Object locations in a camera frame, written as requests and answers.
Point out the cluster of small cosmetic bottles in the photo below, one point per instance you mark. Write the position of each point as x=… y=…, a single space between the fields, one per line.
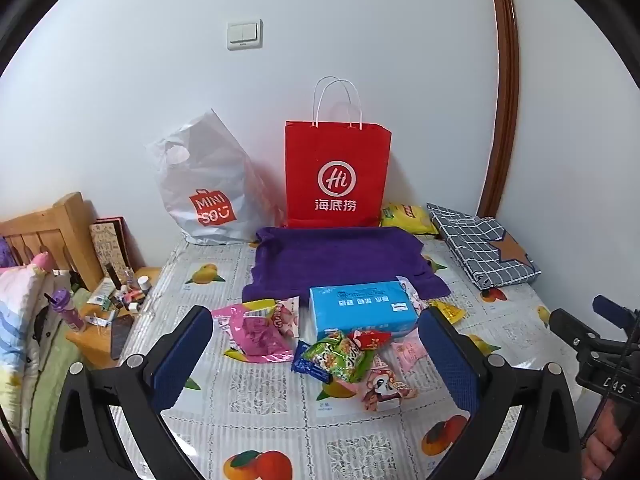
x=127 y=295

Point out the wooden nightstand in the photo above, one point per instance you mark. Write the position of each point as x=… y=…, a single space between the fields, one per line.
x=97 y=345

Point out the fruit print table cover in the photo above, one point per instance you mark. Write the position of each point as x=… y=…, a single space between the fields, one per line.
x=270 y=410

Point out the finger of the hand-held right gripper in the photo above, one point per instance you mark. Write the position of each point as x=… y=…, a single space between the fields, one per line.
x=575 y=332
x=617 y=312

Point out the wooden headboard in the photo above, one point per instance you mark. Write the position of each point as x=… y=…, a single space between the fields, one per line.
x=65 y=230

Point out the pink peach snack packet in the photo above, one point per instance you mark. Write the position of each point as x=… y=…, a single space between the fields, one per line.
x=410 y=352

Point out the pink strawberry print packet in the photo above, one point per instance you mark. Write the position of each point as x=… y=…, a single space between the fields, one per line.
x=287 y=317

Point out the blue snack packet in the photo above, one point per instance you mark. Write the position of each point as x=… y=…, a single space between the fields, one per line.
x=305 y=362

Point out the patterned flat box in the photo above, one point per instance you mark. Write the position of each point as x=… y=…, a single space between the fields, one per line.
x=107 y=245

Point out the long cartoon figure packet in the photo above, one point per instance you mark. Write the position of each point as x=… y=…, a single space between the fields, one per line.
x=415 y=300

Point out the pink plush toy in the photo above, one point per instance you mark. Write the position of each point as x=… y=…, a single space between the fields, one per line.
x=42 y=260

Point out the green snack packet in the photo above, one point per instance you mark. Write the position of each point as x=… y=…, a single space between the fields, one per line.
x=335 y=355

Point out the yellow chips bag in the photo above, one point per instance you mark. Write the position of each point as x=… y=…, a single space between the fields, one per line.
x=407 y=217

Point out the panda print snack bag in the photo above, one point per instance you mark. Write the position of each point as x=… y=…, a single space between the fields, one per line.
x=382 y=387

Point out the green bedding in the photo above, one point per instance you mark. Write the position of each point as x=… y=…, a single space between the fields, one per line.
x=47 y=385

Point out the red snack packet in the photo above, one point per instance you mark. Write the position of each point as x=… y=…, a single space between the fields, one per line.
x=372 y=339

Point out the purple plush toy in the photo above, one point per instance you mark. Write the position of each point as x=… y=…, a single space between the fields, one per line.
x=7 y=252

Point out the purple towel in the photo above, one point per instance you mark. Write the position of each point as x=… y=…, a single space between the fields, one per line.
x=340 y=260

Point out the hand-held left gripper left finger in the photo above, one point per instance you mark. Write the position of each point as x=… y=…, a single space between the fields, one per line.
x=182 y=355

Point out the yellow triangular snack packet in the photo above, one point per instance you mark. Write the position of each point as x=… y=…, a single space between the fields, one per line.
x=450 y=312

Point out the blue tissue pack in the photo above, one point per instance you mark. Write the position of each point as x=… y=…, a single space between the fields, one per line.
x=360 y=310

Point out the white light switch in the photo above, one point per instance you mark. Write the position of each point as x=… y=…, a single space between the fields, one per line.
x=245 y=34

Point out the colourful pillow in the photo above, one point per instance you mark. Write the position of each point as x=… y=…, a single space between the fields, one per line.
x=20 y=310

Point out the white plastic shopping bag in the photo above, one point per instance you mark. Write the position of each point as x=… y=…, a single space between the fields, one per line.
x=210 y=170

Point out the purple bottle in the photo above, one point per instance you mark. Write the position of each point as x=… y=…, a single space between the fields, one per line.
x=70 y=310

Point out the person's right hand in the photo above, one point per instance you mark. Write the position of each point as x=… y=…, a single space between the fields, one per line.
x=602 y=452

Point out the brown wooden door frame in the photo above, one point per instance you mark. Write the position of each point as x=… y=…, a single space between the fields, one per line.
x=505 y=85

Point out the grey checked folded cloth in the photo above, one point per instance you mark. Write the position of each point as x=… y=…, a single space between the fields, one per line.
x=475 y=245

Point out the black phone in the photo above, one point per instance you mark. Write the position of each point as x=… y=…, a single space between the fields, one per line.
x=121 y=335

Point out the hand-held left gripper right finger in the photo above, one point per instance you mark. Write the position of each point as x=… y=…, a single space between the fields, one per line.
x=450 y=360

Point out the magenta candy packet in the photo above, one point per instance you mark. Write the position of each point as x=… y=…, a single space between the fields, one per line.
x=255 y=335

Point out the red paper bag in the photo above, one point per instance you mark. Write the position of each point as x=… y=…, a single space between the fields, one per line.
x=300 y=185

